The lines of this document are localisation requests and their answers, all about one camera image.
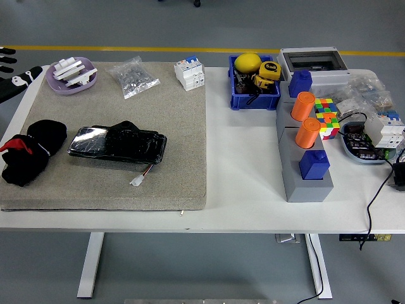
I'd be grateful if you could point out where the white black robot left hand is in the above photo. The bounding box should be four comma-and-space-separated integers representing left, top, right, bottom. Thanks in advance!
0, 46, 44, 105

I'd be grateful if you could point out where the black rag with red tag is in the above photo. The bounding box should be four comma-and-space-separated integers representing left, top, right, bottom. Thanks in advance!
0, 119, 68, 187

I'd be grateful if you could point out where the glossy black display panel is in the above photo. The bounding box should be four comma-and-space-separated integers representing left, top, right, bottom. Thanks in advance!
67, 120, 168, 165

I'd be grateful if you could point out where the black table control panel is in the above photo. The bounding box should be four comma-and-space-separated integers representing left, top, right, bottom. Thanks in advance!
339, 233, 393, 243

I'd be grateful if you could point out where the purple plastic tray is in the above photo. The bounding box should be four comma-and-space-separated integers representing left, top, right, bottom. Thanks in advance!
45, 56, 98, 96

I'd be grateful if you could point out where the white plastic clip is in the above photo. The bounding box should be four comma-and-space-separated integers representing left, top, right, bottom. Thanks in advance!
52, 57, 90, 79
65, 67, 98, 87

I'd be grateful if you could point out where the white table leg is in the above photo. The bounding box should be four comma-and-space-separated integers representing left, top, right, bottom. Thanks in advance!
77, 232, 105, 299
305, 233, 333, 300

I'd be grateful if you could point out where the clear bag of screws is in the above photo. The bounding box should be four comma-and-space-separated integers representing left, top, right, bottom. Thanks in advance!
106, 56, 161, 100

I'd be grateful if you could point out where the black power adapter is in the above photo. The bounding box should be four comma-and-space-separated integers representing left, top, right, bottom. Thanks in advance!
392, 163, 405, 193

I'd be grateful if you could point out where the grey peg holder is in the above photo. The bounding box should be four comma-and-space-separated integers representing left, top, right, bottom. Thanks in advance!
275, 80, 335, 203

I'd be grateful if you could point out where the light blue tray with electronics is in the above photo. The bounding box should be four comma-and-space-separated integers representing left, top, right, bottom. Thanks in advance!
340, 120, 399, 166

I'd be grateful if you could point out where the blue square peg block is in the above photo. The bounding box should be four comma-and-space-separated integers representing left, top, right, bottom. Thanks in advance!
299, 149, 331, 181
288, 70, 313, 99

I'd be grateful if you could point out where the grey-brown mat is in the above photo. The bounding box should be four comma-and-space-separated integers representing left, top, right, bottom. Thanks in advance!
0, 61, 208, 212

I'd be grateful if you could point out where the multicolour puzzle cube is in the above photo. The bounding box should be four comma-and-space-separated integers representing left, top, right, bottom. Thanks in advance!
315, 112, 341, 141
313, 98, 338, 115

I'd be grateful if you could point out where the orange cylinder peg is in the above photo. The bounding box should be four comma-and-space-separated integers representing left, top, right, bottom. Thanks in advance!
290, 91, 316, 122
295, 118, 321, 149

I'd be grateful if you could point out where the clear bag of small parts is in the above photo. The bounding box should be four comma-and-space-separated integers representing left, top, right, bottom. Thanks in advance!
340, 75, 395, 111

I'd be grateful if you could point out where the dark screwdriver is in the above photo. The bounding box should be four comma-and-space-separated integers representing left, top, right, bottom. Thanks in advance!
233, 68, 251, 95

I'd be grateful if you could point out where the yellow lemon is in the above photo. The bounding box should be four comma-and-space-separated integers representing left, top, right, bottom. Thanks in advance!
234, 52, 262, 73

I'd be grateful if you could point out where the blue plastic bin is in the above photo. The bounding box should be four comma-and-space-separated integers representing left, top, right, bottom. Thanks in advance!
228, 55, 282, 111

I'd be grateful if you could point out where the small yellow tape measure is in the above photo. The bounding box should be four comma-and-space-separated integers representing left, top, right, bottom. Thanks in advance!
252, 74, 275, 91

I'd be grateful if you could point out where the large yellow tape measure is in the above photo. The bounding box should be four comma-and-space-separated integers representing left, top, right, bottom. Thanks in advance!
258, 61, 283, 82

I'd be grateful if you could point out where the black cable by table leg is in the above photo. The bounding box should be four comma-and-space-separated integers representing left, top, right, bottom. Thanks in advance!
296, 233, 324, 304

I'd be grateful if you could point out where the black power cable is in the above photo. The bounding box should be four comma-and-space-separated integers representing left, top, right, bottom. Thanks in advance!
337, 112, 396, 251

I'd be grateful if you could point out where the grey bracket under table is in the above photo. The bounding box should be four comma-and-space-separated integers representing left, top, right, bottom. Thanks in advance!
274, 233, 302, 244

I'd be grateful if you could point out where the white connector with coloured wires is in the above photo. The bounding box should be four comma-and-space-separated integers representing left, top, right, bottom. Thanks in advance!
130, 163, 156, 187

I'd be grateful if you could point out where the white circuit breaker blue switch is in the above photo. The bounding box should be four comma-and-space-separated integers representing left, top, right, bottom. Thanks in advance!
363, 109, 405, 149
173, 55, 206, 92

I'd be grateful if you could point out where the white switch in clear bag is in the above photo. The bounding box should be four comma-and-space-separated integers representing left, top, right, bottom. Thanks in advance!
335, 98, 360, 118

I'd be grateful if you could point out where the grey electrical enclosure box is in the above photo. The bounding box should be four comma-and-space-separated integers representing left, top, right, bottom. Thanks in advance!
277, 47, 351, 96

